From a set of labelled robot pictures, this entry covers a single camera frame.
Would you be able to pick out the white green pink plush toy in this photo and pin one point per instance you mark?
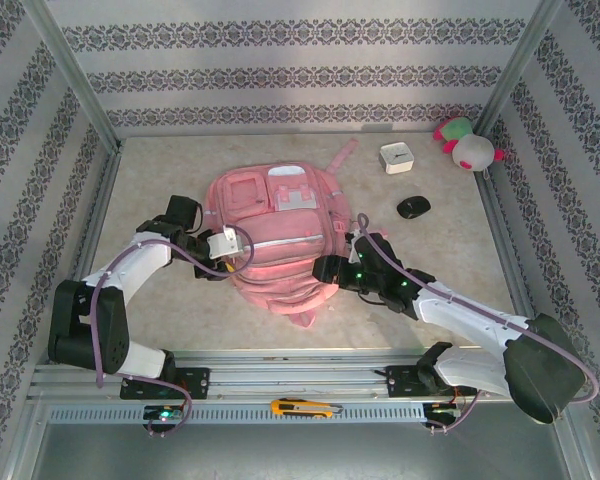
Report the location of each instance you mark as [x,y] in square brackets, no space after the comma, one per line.
[472,152]

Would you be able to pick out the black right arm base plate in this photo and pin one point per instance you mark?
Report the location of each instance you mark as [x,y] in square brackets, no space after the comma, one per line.
[400,382]

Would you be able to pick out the metal frame post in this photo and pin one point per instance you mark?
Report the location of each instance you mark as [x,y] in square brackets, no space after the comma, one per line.
[517,65]
[72,70]

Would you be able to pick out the black computer mouse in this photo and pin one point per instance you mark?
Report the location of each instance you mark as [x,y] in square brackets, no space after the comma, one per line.
[414,206]

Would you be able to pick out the pink backpack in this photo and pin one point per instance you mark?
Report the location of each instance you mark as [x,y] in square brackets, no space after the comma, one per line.
[280,230]

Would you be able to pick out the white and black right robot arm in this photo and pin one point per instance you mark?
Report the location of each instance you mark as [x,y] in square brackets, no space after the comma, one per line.
[465,312]

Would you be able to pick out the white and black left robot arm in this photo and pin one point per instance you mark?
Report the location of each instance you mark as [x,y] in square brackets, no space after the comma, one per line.
[130,265]

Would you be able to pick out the metal table side rail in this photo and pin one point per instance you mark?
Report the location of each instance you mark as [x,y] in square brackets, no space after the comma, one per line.
[94,225]
[500,230]

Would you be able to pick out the white square clock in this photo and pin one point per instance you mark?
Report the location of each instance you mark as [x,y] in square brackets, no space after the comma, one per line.
[396,157]

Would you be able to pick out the yellow utility knife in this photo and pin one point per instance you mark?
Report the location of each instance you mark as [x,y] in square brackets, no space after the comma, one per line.
[295,407]

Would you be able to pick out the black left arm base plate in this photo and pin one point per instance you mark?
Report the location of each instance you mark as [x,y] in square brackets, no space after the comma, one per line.
[197,382]

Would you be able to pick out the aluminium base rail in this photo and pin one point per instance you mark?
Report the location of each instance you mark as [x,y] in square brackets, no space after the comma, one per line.
[290,380]

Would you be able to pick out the small circuit board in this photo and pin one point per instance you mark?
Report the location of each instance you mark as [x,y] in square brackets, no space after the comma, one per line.
[442,411]
[165,414]

